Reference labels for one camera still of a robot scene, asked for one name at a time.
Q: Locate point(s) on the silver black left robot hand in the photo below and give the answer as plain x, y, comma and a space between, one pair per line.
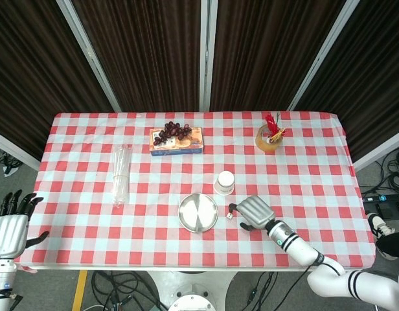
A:
7, 228

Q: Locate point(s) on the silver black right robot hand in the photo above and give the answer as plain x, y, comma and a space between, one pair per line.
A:
257, 213

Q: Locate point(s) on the white paper cup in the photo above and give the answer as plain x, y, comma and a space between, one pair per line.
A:
225, 183

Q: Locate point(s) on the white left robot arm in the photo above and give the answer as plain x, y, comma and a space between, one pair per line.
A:
1, 280

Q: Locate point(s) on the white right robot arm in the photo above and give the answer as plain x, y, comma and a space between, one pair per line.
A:
329, 265

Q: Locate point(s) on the round metal plate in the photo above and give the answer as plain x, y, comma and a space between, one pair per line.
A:
198, 212

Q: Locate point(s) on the red white checkered tablecloth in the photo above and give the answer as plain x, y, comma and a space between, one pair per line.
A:
199, 191

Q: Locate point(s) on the amber glass with cocktail picks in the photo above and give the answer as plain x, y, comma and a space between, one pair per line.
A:
269, 137

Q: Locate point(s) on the yellow floor tape strip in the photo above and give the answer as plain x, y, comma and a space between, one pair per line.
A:
79, 290

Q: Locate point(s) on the orange blue snack box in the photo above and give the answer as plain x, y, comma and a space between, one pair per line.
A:
177, 144

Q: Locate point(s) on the bunch of dark red grapes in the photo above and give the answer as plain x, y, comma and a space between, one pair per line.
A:
172, 130

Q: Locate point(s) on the white black sneaker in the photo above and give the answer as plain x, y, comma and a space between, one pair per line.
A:
381, 226

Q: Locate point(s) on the bundle of clear plastic straws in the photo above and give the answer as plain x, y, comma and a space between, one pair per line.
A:
121, 176

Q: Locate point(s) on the dark brown partition panel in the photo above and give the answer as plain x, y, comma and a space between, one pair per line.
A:
270, 53
34, 68
368, 71
147, 55

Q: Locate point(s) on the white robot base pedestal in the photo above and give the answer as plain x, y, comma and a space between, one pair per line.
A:
190, 291

